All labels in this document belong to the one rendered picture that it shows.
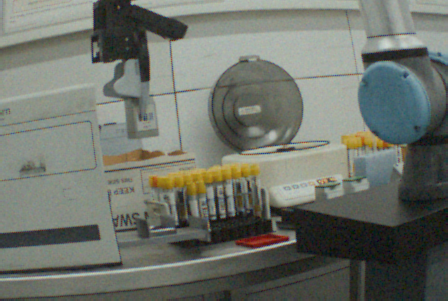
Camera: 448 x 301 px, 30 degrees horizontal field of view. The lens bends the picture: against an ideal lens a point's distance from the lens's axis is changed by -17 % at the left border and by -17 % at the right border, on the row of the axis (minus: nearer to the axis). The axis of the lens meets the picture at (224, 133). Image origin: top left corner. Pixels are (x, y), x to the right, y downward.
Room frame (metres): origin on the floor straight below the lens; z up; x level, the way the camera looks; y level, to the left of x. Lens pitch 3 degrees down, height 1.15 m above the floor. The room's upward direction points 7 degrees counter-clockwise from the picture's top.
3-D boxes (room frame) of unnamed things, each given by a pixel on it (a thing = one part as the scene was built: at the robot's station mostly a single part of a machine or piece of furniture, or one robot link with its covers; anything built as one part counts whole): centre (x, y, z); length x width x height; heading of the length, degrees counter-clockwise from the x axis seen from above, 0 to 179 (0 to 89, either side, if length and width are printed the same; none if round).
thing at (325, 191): (1.72, -0.18, 0.91); 0.05 x 0.04 x 0.07; 26
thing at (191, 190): (1.67, 0.03, 0.93); 0.17 x 0.09 x 0.11; 116
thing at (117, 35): (1.52, 0.15, 1.26); 0.09 x 0.08 x 0.12; 114
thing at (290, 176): (2.02, -0.13, 0.94); 0.30 x 0.24 x 0.12; 17
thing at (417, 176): (1.36, -0.34, 0.99); 0.15 x 0.15 x 0.10
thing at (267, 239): (1.57, -0.04, 0.88); 0.07 x 0.07 x 0.01; 26
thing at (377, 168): (1.83, -0.30, 0.92); 0.10 x 0.07 x 0.10; 122
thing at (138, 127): (1.53, 0.13, 1.11); 0.05 x 0.04 x 0.06; 24
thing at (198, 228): (1.52, 0.15, 0.92); 0.21 x 0.07 x 0.05; 116
